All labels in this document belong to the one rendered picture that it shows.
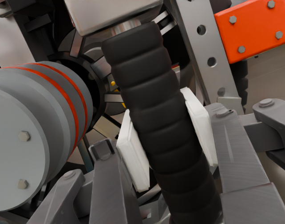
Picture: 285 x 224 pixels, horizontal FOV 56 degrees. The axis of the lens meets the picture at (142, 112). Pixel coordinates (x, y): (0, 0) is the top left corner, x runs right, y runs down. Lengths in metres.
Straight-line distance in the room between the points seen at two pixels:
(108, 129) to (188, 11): 0.25
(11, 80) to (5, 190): 0.11
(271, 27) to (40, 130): 0.31
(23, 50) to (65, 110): 0.14
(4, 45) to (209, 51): 0.28
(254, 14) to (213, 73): 0.09
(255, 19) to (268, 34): 0.03
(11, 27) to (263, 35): 0.33
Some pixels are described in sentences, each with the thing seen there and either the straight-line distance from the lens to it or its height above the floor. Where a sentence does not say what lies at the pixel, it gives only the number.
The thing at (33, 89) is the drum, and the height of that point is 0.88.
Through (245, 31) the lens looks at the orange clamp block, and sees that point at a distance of 0.39.
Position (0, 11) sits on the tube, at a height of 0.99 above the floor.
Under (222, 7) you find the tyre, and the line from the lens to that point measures 0.47.
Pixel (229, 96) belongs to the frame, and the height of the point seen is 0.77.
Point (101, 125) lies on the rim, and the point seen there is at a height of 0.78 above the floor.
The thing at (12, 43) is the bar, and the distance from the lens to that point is 0.42.
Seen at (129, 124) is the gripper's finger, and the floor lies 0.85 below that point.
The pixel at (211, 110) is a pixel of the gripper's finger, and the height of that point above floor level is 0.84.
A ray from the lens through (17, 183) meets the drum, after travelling 0.28.
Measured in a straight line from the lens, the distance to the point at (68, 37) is 0.95.
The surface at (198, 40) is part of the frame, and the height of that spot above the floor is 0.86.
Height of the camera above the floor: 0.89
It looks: 14 degrees down
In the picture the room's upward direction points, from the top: 22 degrees counter-clockwise
